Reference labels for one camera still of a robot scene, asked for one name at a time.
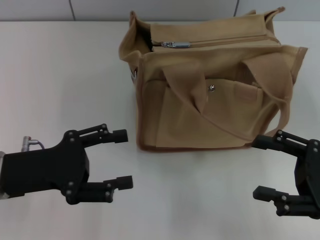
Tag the khaki canvas food bag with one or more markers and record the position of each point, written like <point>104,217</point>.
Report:
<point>200,117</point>

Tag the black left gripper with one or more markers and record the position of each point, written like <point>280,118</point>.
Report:
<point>45,170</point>

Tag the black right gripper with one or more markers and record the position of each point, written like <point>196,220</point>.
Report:
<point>311,170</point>

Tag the silver metal zipper pull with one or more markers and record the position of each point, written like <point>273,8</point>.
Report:
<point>178,44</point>

